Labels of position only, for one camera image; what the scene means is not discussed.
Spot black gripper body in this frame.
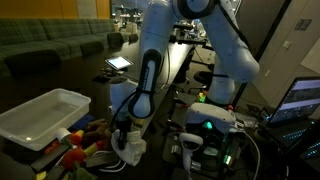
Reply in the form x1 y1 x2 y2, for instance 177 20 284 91
114 118 133 136

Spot white terry towel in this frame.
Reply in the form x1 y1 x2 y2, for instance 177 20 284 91
110 129 148 167

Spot small red ball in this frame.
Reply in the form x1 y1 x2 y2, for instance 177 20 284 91
95 140 106 151

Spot brown plush toy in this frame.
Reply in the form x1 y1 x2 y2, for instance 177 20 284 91
83 118 113 141

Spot dark rectangular block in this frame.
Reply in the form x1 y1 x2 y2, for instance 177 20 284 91
46 164 66 180
30 143 71 173
85 153 116 169

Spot yellow cylinder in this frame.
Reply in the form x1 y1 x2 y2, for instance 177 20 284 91
83 142 100 157

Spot blue block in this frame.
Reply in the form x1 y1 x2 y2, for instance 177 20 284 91
68 114 96 131

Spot orange yellow peg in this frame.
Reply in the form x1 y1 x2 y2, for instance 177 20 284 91
69 129 85 145

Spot green cloth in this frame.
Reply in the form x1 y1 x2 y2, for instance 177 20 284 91
64 162 98 180

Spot orange fuzzy ball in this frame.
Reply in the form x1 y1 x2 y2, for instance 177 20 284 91
61 148 87 171

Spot small black flat device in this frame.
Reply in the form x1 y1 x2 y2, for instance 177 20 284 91
92 74 112 84

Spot white cup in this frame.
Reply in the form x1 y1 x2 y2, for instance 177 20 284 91
54 127 73 143

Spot tablet with lit screen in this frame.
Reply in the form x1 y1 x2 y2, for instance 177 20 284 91
104 55 134 71

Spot white VR controller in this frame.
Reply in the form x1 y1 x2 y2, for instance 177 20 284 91
178 132 204 173

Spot orange toy pieces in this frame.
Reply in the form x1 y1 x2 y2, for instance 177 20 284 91
44 141 63 155

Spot clear plastic bin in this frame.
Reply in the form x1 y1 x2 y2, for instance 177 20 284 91
0 88 92 152

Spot small green yellow object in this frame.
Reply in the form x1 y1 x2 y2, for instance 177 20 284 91
196 92 208 104

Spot large dark ottoman stool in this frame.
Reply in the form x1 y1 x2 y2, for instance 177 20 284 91
106 31 125 51

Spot small yellow block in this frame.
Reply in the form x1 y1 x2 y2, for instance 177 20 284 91
35 170 48 180

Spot white VR headset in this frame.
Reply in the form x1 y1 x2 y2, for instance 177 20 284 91
184 102 237 134

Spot small dark ottoman stool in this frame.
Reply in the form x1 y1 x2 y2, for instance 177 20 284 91
128 33 139 44

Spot black electronics box green lights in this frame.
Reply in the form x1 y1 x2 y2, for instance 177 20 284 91
163 131 242 178

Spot black office chair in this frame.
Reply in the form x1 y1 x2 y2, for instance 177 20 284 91
193 70 216 88

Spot green plaid sofa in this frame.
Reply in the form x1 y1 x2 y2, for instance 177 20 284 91
0 18 116 79

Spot black slanted pole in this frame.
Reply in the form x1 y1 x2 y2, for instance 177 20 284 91
232 0 292 108

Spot open laptop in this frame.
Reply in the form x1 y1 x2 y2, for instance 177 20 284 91
264 76 320 149

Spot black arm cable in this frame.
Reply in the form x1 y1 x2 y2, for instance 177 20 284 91
109 90 138 135

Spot white looped cable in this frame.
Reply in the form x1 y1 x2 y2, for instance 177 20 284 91
89 150 128 174

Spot black camera stand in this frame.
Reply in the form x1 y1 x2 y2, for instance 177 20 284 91
169 23 214 51

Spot white headset cable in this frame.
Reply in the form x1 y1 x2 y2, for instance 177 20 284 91
233 128 262 180

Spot white light switch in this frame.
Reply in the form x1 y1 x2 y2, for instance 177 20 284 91
282 39 294 50

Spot grey wall sign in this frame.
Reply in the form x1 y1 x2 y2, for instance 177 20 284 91
294 18 314 32

